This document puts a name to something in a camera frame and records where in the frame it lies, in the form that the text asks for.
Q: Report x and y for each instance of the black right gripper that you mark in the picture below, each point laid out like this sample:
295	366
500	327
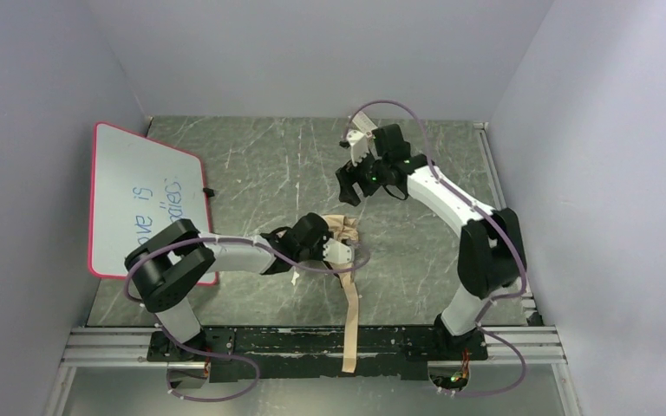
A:
354	178

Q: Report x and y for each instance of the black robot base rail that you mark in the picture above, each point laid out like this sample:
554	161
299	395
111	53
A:
239	353

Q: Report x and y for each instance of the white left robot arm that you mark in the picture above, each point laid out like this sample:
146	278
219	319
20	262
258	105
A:
167	266

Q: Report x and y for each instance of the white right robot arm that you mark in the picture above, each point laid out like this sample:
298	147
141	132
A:
491	251

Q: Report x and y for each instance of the small white red box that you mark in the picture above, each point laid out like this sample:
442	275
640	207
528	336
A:
363	123

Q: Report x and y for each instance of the pink framed whiteboard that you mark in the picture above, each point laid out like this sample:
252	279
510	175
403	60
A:
139	186

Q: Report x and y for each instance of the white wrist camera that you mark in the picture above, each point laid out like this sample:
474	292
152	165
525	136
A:
338	253
358	142

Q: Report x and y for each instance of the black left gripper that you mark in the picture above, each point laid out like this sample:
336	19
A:
322	244

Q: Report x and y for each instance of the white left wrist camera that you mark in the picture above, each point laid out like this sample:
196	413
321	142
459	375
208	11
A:
338	253

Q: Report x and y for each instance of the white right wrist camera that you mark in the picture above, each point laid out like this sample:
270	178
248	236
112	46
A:
358	142

